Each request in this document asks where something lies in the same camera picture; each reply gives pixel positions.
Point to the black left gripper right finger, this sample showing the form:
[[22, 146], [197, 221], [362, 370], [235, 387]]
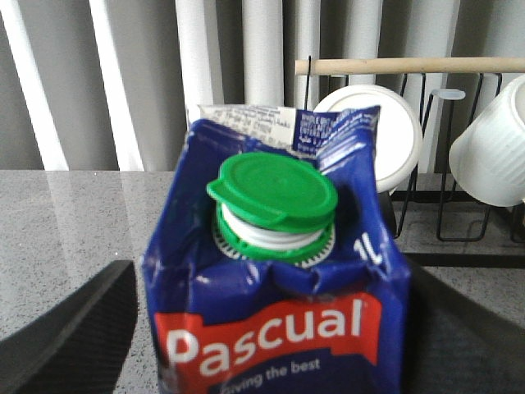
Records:
[[454, 345]]

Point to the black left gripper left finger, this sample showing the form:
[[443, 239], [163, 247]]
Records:
[[81, 344]]

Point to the blue Pascual milk carton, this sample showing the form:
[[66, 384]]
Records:
[[271, 269]]

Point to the white ribbed mug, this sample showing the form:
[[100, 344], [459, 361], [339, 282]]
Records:
[[487, 160]]

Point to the grey curtain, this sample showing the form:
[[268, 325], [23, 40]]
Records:
[[105, 85]]

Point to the black wire cup rack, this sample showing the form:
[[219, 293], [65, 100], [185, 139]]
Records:
[[450, 191]]

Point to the white mug black handle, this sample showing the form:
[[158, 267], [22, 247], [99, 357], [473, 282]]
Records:
[[398, 141]]

